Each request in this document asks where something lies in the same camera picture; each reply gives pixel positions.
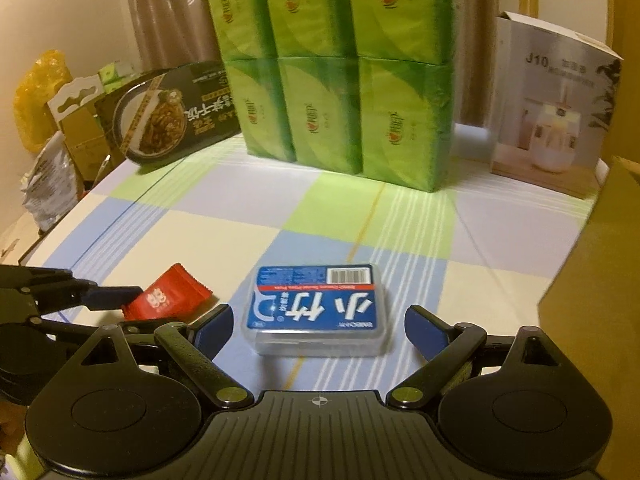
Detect brown cardboard carton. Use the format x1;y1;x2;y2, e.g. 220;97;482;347
60;105;113;181

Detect black instant rice bowl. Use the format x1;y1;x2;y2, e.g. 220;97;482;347
95;60;246;166

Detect pack of green tissue packets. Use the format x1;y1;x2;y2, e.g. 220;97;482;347
200;0;457;193

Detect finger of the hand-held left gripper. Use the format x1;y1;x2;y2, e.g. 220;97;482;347
0;266;146;323
37;317;168;340

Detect yellow plastic bag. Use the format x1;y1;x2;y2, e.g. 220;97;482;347
14;50;68;153

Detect large cardboard box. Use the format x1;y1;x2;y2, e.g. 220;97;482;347
537;156;640;461

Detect blue label plastic box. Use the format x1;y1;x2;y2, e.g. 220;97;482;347
246;263;392;358

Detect white plastic bag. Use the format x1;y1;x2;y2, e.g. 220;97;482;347
21;132;81;233

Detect white product box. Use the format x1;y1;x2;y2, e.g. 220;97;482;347
489;10;625;198

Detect red snack packet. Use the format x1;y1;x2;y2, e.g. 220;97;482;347
120;262;215;323

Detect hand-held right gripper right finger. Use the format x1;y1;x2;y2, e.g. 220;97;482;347
386;304;568;411

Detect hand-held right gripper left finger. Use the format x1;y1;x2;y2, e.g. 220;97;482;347
77;303;255;411

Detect checkered cloth desktop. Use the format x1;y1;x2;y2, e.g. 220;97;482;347
0;145;606;396

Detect small green tissue packets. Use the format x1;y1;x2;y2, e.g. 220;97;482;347
97;60;136;93

